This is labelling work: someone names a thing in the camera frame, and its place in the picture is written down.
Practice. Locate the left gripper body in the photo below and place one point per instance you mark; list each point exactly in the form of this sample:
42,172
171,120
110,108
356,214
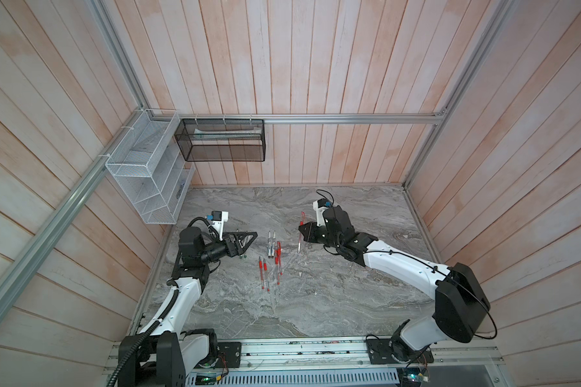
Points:
221,249

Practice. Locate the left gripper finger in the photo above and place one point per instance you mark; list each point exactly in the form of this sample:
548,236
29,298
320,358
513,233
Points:
245,236
242,247

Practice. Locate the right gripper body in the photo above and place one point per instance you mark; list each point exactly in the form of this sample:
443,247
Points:
322,236

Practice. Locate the red gel pen long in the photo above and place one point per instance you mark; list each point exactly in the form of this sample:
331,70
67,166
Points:
266,276

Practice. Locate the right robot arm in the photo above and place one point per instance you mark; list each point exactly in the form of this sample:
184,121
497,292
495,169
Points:
460,304

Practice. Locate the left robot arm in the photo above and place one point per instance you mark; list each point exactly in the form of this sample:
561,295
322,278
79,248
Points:
162,354

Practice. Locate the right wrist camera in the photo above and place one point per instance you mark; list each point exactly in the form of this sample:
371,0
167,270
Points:
320,206

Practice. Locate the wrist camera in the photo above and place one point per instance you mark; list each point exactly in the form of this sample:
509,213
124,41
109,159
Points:
320,206
217,220

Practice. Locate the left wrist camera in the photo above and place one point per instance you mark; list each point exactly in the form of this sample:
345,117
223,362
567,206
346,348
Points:
217,220

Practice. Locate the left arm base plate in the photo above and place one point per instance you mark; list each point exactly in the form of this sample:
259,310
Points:
227,354

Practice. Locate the black wire mesh basket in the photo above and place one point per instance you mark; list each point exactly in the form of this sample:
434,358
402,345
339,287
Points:
222,140

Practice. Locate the white wire mesh shelf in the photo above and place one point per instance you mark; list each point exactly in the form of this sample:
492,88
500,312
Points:
148,166

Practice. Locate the aluminium front rail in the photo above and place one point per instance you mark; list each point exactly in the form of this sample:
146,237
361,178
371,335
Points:
351,352

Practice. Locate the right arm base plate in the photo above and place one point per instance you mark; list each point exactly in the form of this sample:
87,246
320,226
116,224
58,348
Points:
386,351

